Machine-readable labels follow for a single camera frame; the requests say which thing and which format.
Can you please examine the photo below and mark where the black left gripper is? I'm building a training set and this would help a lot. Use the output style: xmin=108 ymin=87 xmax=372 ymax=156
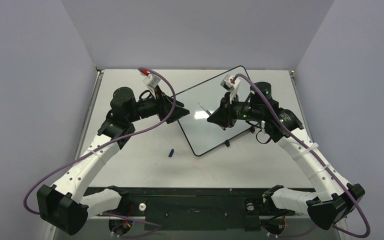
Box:
xmin=127 ymin=85 xmax=189 ymax=124

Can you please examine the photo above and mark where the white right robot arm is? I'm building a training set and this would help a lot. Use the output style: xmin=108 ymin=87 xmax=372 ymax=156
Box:
xmin=207 ymin=81 xmax=365 ymax=230

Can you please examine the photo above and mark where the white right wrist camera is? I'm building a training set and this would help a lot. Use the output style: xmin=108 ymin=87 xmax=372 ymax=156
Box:
xmin=220 ymin=75 xmax=241 ymax=102

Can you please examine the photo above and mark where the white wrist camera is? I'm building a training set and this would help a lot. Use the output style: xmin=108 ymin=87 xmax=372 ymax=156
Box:
xmin=143 ymin=73 xmax=160 ymax=90
xmin=220 ymin=75 xmax=241 ymax=102

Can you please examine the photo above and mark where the white marker pen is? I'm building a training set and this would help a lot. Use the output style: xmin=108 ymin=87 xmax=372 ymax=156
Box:
xmin=198 ymin=102 xmax=212 ymax=116

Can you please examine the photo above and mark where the blue marker cap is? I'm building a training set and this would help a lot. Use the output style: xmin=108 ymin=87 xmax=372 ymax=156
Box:
xmin=168 ymin=148 xmax=174 ymax=158

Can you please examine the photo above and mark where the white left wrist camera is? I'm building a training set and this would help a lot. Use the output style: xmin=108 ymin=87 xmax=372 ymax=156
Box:
xmin=143 ymin=73 xmax=160 ymax=90

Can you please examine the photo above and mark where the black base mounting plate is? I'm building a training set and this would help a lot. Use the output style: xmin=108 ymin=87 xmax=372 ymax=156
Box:
xmin=89 ymin=187 xmax=312 ymax=232

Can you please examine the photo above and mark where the white whiteboard black frame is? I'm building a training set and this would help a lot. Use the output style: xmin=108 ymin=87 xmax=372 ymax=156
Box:
xmin=176 ymin=65 xmax=258 ymax=157

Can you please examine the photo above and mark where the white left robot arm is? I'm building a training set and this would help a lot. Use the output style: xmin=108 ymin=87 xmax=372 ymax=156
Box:
xmin=36 ymin=87 xmax=190 ymax=236

